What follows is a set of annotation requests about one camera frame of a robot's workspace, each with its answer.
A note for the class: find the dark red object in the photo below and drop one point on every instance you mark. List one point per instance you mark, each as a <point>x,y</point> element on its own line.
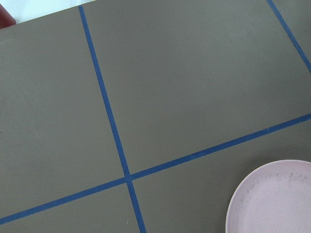
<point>6,20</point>

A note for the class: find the pink plate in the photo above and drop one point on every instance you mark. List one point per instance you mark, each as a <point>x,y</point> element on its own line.
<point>274,198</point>

